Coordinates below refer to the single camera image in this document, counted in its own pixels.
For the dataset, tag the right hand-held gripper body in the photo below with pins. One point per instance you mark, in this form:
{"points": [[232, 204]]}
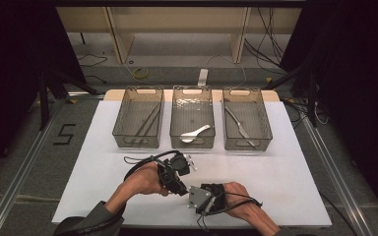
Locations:
{"points": [[203, 196]]}

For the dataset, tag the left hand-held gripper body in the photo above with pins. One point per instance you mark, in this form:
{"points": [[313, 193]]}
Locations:
{"points": [[175, 165]]}

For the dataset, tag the white ceramic spoon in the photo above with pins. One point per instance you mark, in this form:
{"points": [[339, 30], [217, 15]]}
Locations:
{"points": [[188, 136]]}

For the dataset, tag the metal chopstick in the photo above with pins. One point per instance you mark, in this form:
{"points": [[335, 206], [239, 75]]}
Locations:
{"points": [[152, 123], [147, 119]]}

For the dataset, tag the transparent grey plastic bin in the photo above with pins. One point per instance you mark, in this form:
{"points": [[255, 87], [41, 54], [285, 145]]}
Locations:
{"points": [[256, 114], [192, 111], [134, 111]]}

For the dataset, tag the metal table knife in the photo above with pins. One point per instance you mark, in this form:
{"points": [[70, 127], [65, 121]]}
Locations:
{"points": [[242, 131]]}

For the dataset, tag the metal fork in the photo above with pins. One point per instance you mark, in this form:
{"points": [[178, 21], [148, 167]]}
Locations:
{"points": [[231, 114]]}

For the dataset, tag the person's left hand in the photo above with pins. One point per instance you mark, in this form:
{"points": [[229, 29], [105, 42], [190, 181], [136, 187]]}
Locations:
{"points": [[142, 180]]}

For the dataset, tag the person's right hand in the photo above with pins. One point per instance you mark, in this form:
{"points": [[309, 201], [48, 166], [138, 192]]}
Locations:
{"points": [[241, 201]]}

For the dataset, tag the white table board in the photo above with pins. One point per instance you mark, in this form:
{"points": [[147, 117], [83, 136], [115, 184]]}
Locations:
{"points": [[275, 183]]}

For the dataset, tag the white power strip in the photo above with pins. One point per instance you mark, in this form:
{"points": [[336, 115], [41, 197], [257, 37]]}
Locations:
{"points": [[202, 77]]}

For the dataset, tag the yellow tape roll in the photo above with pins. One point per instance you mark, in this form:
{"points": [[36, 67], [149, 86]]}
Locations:
{"points": [[135, 73]]}

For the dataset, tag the black metal stand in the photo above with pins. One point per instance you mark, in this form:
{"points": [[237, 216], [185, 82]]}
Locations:
{"points": [[312, 98], [43, 105]]}

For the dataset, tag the beige wooden shelf unit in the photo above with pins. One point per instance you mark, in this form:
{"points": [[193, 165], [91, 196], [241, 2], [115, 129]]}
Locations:
{"points": [[177, 19]]}

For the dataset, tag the black curtain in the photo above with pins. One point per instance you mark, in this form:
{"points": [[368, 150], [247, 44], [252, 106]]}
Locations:
{"points": [[357, 65], [13, 49]]}

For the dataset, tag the aluminium floor rail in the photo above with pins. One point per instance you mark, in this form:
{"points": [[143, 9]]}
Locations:
{"points": [[328, 164], [19, 177]]}

